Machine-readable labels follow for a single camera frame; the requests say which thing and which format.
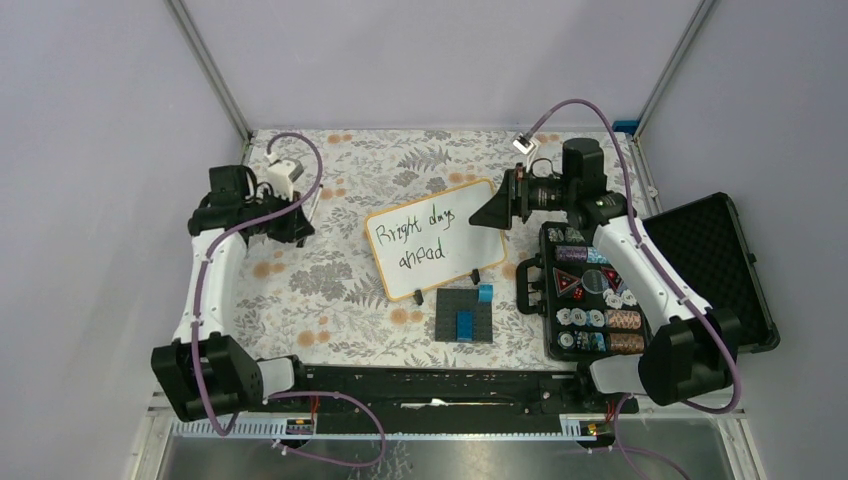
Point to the blue corner bracket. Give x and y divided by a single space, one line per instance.
628 127

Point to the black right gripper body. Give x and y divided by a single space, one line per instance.
528 194

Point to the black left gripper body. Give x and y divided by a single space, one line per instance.
281 227

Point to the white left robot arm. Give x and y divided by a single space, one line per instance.
204 372

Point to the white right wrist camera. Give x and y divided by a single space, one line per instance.
526 145

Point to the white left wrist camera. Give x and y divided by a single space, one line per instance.
281 176

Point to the dark grey brick baseplate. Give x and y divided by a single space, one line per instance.
451 300

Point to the yellow framed whiteboard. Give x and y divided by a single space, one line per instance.
429 242

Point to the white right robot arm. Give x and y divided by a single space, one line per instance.
691 358

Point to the light blue toy brick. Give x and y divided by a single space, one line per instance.
485 293

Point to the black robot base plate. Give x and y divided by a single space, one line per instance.
444 401

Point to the black poker chip case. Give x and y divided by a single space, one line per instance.
599 299

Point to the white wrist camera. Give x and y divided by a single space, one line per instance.
526 145
281 176

